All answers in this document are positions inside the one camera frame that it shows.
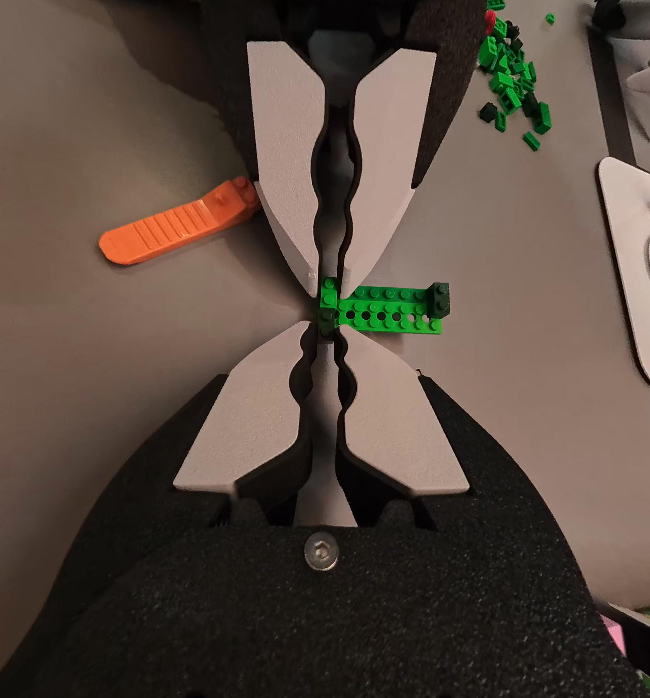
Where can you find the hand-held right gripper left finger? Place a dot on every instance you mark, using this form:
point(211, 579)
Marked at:
point(248, 425)

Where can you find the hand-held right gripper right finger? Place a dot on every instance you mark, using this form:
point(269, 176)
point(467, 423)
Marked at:
point(401, 431)

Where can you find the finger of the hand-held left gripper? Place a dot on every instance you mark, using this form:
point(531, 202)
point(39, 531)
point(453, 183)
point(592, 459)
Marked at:
point(390, 142)
point(286, 142)

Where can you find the pile of lego pieces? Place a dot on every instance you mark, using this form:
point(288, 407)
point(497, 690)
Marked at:
point(507, 82)

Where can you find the green lego plate assembly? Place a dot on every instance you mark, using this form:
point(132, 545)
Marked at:
point(390, 305)

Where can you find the red round lego piece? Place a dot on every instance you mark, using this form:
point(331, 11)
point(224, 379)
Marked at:
point(490, 19)

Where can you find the orange lego brick separator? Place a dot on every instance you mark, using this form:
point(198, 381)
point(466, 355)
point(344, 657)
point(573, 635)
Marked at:
point(161, 232)

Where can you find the white plastic tray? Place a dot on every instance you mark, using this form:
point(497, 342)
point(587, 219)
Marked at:
point(630, 262)

